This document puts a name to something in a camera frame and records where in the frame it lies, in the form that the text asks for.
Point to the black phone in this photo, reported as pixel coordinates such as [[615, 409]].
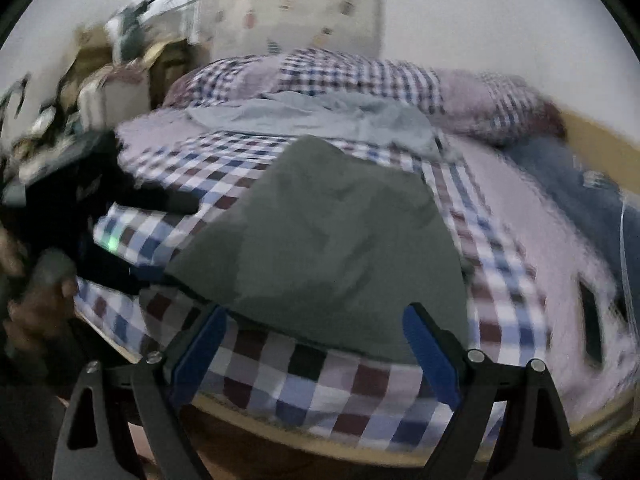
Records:
[[592, 326]]

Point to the dark green shirt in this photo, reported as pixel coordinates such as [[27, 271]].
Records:
[[329, 248]]

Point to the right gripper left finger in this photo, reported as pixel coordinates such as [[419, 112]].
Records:
[[95, 440]]

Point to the blue denim pillow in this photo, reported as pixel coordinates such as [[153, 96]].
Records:
[[589, 200]]

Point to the person's left hand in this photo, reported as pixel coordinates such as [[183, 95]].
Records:
[[41, 315]]

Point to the wooden bed frame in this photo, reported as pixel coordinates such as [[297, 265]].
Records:
[[604, 150]]

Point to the pineapple print curtain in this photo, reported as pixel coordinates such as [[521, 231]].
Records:
[[242, 27]]

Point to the checkered bed sheet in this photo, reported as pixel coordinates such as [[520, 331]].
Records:
[[523, 303]]

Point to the checkered folded quilt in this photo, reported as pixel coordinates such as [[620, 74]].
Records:
[[493, 108]]

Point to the light grey-blue shirt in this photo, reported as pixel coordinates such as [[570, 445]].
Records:
[[349, 116]]

